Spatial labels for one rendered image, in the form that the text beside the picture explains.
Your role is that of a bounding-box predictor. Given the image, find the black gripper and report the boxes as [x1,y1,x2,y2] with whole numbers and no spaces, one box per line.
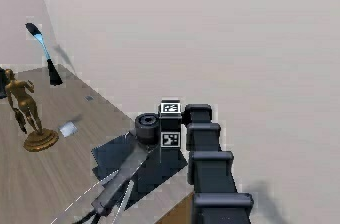
[90,112,161,216]

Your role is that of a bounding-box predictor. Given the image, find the wooden chest of drawers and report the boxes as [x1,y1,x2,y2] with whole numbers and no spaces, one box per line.
[0,63,195,224]

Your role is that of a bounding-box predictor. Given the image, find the small pale grey flat card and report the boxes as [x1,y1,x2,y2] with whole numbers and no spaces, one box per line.
[58,121,79,138]

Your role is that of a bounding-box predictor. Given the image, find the black and blue desk lamp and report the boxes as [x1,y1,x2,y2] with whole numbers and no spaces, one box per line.
[25,22,64,87]

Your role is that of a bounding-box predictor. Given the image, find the golden figure statue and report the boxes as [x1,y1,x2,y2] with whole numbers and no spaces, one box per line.
[4,68,60,153]

